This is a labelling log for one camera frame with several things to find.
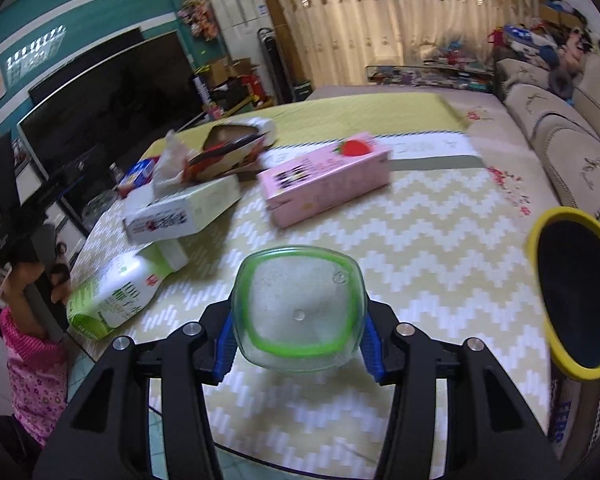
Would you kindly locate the hanging flower decoration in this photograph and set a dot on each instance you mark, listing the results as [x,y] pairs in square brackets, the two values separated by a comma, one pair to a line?
[197,17]

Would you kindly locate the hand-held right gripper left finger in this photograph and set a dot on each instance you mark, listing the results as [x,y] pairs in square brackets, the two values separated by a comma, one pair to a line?
[225,355]

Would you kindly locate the clear container with green rim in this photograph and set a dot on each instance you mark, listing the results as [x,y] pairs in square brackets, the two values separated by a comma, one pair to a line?
[300,300]

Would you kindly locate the white refrigerator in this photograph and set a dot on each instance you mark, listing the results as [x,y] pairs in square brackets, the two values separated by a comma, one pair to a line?
[240,10]

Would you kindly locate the yellow-rimmed black trash bin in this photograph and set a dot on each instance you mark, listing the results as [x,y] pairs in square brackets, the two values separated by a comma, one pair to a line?
[575,285]

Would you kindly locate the black tower fan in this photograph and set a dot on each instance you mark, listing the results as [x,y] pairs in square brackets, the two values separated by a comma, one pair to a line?
[275,65]

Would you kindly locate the blue and red packet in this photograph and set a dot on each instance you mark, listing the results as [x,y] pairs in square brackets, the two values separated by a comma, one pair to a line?
[137,175]

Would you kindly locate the row of plush toys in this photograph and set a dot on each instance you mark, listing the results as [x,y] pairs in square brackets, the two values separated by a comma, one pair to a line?
[580,47]

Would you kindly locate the cardboard boxes beside television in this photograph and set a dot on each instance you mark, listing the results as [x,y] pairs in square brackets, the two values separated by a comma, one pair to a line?
[232,82]

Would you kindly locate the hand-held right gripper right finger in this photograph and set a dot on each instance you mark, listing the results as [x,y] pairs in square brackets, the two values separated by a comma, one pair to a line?
[372,355]

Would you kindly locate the person's left hand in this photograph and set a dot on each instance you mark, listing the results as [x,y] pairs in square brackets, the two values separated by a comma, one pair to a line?
[22,285]

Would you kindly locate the red snack packet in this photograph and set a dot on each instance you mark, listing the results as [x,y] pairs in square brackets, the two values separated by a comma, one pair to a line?
[220,160]

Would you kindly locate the dark neck pillow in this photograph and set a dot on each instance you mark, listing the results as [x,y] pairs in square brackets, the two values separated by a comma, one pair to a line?
[560,82]

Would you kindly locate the green and white bottle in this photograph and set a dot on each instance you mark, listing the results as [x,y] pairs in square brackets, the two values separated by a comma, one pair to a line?
[110,300]

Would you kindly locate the person's left forearm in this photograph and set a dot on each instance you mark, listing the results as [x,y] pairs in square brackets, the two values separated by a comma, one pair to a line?
[30,375]

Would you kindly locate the white box with blue lettering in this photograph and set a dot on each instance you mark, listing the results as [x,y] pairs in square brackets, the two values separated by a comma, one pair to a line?
[575,410]

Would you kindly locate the black television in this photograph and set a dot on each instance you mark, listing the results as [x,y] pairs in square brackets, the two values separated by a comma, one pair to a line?
[105,110]

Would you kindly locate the white floral mat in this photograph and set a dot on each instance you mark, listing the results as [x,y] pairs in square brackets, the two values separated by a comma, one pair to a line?
[500,150]

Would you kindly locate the red fire extinguisher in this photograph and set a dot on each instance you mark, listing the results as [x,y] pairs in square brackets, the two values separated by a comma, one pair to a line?
[254,87]

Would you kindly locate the pink strawberry carton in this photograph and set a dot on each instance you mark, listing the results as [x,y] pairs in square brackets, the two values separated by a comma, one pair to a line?
[320,180]

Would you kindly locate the blue star-print bag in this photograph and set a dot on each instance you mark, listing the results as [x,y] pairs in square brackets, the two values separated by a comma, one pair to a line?
[525,37]

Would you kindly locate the row of books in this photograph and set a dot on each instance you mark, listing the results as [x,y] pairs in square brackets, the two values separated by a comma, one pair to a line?
[430,72]

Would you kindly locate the beige sofa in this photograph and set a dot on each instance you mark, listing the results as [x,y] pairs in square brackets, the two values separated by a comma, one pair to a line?
[570,150]

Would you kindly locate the white tissue box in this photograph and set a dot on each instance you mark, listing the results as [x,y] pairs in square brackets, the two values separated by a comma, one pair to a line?
[180,210]

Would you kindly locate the cream patterned curtain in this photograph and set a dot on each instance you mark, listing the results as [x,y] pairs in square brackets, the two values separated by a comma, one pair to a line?
[380,20]

